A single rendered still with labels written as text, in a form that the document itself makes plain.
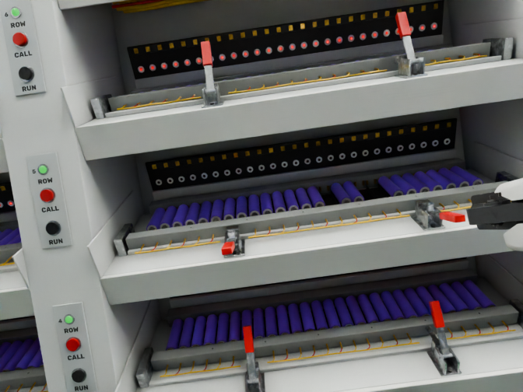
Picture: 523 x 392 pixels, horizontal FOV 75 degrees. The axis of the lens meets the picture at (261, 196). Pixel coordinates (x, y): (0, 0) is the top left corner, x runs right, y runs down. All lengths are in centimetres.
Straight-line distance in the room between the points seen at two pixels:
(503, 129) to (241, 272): 45
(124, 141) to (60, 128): 8
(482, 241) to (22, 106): 62
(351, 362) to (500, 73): 44
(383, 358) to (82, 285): 43
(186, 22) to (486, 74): 49
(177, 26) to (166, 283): 46
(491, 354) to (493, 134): 33
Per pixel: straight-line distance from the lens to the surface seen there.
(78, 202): 51
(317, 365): 57
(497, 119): 66
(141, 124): 48
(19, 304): 58
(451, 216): 45
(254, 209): 53
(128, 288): 51
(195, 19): 72
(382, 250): 48
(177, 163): 61
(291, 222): 50
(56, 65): 54
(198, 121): 46
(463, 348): 62
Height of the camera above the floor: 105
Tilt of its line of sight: 3 degrees down
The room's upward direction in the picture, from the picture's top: 8 degrees counter-clockwise
